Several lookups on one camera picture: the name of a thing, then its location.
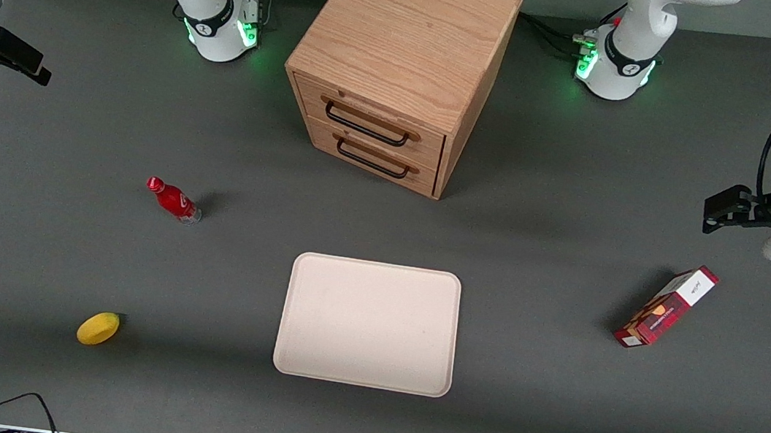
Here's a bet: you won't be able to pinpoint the red coke bottle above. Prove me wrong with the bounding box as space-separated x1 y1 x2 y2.
142 176 207 228

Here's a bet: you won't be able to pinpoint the beige rectangular tray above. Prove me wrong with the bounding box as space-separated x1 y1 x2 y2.
270 249 466 400

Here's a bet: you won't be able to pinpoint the red cookie box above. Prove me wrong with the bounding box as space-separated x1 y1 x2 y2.
612 256 723 359

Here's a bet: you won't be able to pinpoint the yellow lemon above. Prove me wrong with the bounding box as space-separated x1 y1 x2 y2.
75 309 123 350

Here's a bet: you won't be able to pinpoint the wooden drawer front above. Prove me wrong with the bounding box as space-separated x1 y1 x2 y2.
284 73 453 175
297 117 445 199

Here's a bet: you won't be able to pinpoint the wooden drawer cabinet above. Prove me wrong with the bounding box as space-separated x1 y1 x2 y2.
271 0 525 208

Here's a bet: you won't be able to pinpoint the black left arm base cables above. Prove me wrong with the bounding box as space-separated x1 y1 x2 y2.
514 0 630 66

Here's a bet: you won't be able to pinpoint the black drawer handle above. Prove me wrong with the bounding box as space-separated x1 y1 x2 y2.
315 95 425 152
328 132 423 183

